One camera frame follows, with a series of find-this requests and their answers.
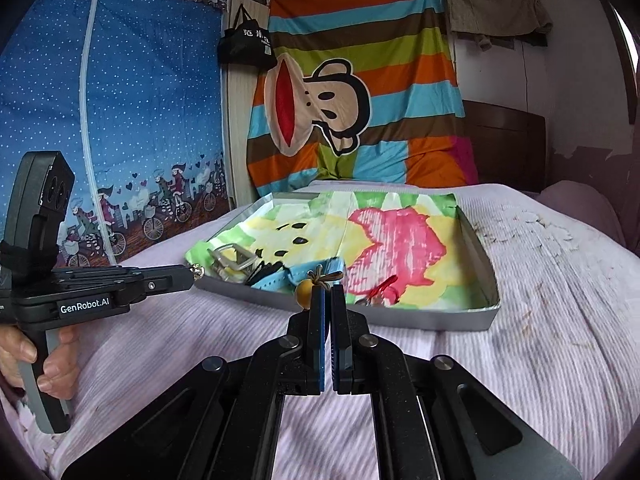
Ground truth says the pink pillow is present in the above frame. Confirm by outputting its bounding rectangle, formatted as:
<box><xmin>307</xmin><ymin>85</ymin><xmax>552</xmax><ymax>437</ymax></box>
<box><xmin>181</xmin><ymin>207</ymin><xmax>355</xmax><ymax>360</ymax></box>
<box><xmin>536</xmin><ymin>180</ymin><xmax>626</xmax><ymax>246</ymax></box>

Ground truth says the person left hand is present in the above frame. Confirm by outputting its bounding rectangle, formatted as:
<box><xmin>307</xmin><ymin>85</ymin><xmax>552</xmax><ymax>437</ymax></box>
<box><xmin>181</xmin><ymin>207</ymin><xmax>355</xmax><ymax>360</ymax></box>
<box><xmin>1</xmin><ymin>325</ymin><xmax>80</xmax><ymax>400</ymax></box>

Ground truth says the striped monkey cartoon sheet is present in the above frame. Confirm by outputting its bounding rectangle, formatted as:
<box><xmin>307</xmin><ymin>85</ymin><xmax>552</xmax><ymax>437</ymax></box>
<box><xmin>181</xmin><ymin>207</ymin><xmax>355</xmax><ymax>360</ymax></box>
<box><xmin>246</xmin><ymin>0</ymin><xmax>478</xmax><ymax>195</ymax></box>

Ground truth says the black hanging bag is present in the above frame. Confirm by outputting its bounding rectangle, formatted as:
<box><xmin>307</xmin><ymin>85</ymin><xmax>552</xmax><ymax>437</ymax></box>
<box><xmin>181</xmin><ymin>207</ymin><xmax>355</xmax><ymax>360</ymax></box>
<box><xmin>217</xmin><ymin>3</ymin><xmax>278</xmax><ymax>72</ymax></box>

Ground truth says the beige hair claw clip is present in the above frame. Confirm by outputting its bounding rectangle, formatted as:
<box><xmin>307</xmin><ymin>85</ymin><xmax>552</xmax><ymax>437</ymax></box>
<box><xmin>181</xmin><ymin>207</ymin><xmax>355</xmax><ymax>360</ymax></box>
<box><xmin>207</xmin><ymin>243</ymin><xmax>259</xmax><ymax>284</ymax></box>

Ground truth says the light blue smart watch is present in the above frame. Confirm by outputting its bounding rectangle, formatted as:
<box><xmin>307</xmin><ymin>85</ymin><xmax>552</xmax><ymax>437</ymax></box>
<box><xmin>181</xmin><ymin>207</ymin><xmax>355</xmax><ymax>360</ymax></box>
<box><xmin>245</xmin><ymin>257</ymin><xmax>346</xmax><ymax>292</ymax></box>

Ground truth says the colourful painted paper liner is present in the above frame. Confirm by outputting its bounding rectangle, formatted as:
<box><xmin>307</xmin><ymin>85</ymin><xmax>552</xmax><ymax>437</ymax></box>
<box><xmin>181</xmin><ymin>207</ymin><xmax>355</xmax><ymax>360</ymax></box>
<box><xmin>184</xmin><ymin>190</ymin><xmax>494</xmax><ymax>311</ymax></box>

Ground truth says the dark wooden headboard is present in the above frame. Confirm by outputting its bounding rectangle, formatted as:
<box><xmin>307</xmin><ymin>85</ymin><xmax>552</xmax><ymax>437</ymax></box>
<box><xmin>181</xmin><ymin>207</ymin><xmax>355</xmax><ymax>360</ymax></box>
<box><xmin>463</xmin><ymin>100</ymin><xmax>547</xmax><ymax>193</ymax></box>

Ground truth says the blue fabric wardrobe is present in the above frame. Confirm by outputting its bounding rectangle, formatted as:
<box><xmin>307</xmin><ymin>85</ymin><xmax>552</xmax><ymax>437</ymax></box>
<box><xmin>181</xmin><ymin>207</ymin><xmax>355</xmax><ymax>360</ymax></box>
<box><xmin>1</xmin><ymin>0</ymin><xmax>229</xmax><ymax>266</ymax></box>

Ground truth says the brown hanging cloth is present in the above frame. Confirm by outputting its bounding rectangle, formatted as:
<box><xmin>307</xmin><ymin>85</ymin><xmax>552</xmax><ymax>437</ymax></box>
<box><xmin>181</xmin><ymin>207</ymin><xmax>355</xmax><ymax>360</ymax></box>
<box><xmin>445</xmin><ymin>0</ymin><xmax>553</xmax><ymax>50</ymax></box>

